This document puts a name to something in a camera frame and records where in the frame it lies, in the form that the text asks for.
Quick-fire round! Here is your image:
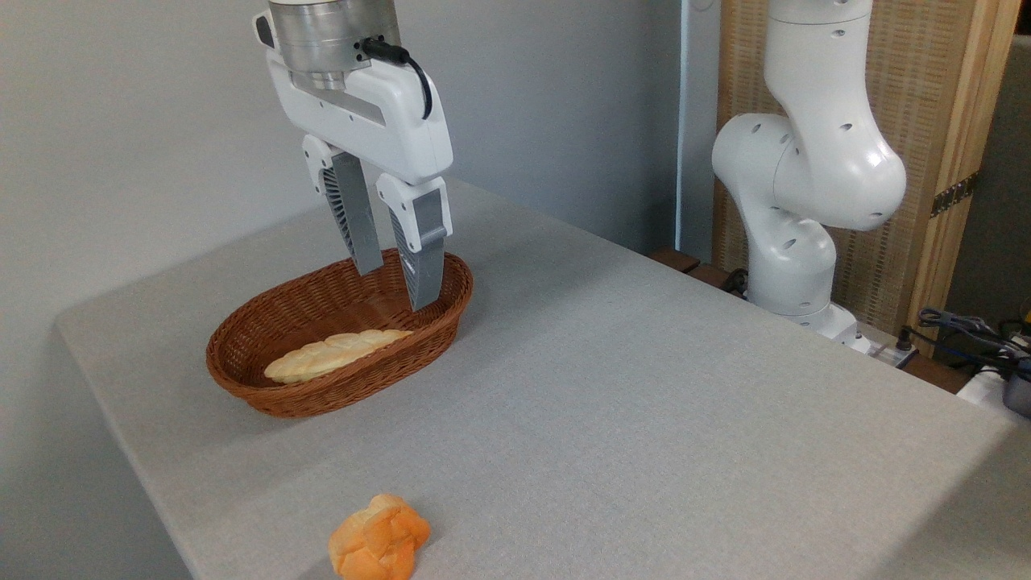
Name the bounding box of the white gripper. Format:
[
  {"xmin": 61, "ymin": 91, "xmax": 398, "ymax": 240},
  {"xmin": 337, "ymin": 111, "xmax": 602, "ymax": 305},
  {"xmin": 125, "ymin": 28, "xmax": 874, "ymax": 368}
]
[{"xmin": 265, "ymin": 50, "xmax": 454, "ymax": 313}]

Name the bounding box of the brass screen hinge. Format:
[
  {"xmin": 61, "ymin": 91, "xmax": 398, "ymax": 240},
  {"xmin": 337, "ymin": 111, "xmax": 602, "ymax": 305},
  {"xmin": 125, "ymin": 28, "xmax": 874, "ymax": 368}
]
[{"xmin": 930, "ymin": 171, "xmax": 981, "ymax": 219}]

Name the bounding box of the white vertical wall trim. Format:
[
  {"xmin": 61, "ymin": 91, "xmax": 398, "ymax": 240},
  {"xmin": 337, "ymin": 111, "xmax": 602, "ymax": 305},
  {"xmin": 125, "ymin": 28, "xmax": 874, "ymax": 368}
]
[{"xmin": 677, "ymin": 0, "xmax": 723, "ymax": 263}]

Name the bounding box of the pale long braided bread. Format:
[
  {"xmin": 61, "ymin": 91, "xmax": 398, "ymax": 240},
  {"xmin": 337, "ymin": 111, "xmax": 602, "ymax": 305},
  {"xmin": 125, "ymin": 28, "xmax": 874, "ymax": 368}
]
[{"xmin": 263, "ymin": 329, "xmax": 415, "ymax": 384}]

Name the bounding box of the orange round bread roll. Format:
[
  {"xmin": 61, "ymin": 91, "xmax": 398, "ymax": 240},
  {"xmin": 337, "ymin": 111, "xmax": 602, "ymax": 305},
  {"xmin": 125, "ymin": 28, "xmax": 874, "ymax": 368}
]
[{"xmin": 327, "ymin": 493, "xmax": 432, "ymax": 580}]

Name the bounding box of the dark grey box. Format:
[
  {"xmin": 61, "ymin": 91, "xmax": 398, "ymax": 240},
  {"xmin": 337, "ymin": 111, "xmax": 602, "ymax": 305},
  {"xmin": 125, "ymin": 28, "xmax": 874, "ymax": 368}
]
[{"xmin": 1001, "ymin": 361, "xmax": 1031, "ymax": 420}]

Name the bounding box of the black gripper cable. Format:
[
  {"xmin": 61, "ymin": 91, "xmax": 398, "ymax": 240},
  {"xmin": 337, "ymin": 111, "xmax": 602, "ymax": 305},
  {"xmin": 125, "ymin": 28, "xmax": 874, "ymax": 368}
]
[{"xmin": 360, "ymin": 36, "xmax": 434, "ymax": 121}]

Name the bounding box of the wicker screen with wooden frame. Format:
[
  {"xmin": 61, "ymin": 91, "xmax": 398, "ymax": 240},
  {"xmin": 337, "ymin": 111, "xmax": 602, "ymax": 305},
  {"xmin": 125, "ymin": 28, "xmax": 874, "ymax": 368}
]
[{"xmin": 713, "ymin": 0, "xmax": 1023, "ymax": 357}]

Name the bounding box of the brown oval wicker basket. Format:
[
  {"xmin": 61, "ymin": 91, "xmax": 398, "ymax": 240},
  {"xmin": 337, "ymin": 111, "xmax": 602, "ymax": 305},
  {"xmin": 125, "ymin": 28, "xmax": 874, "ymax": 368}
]
[{"xmin": 205, "ymin": 248, "xmax": 474, "ymax": 419}]

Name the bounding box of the black cable bundle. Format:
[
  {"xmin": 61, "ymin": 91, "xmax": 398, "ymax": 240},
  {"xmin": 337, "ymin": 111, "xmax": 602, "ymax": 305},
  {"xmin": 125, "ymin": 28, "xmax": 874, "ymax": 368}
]
[{"xmin": 901, "ymin": 306, "xmax": 1031, "ymax": 379}]

